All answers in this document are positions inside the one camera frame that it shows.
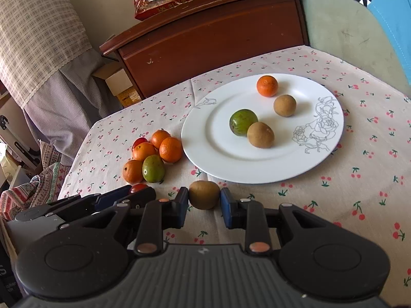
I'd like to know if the pale green sheet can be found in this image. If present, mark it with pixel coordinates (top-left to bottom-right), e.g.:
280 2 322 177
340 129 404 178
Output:
302 0 411 85

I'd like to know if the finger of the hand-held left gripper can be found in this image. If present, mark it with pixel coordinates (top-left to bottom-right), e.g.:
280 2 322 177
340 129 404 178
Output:
115 188 157 214
48 187 133 216

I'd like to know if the beige plaid cloth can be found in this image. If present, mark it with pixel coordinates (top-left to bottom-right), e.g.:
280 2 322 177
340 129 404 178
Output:
0 0 94 108

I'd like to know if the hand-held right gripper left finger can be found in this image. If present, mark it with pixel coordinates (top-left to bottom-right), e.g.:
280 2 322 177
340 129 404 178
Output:
80 187 190 257

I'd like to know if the lavender gingham cloth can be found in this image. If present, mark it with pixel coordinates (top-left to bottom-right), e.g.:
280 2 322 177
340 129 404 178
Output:
22 50 123 164

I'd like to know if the cherry print tablecloth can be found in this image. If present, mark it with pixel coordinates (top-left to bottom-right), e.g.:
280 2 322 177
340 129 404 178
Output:
58 45 411 296

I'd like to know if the small brown kiwi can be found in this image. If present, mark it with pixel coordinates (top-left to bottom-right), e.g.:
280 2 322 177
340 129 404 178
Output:
273 94 296 117
188 180 221 210
247 121 275 149

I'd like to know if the floral patterned blanket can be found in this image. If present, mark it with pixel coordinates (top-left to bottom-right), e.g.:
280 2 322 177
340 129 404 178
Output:
0 141 73 222

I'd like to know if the white plate with line flowers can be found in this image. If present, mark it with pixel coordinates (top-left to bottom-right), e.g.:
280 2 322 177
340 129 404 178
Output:
181 73 345 185

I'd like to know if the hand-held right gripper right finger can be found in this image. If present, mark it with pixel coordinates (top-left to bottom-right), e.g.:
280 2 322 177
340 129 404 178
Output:
219 187 341 257

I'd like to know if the dark wooden nightstand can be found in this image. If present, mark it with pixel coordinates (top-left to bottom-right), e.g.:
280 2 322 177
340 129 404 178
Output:
99 0 310 100

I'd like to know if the small orange mandarin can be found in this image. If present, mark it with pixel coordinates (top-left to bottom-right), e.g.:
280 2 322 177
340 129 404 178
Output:
150 130 172 150
132 142 158 162
159 137 183 164
123 159 144 183
256 75 279 98

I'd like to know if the blue garment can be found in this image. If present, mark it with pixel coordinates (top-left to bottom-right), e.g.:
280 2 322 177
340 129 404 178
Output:
261 0 411 85

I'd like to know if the green round fruit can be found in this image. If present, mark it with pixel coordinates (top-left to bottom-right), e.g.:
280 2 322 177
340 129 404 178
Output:
229 109 258 137
142 155 165 183

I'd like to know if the open cardboard box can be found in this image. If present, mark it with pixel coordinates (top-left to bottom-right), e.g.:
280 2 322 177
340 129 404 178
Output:
92 61 143 106

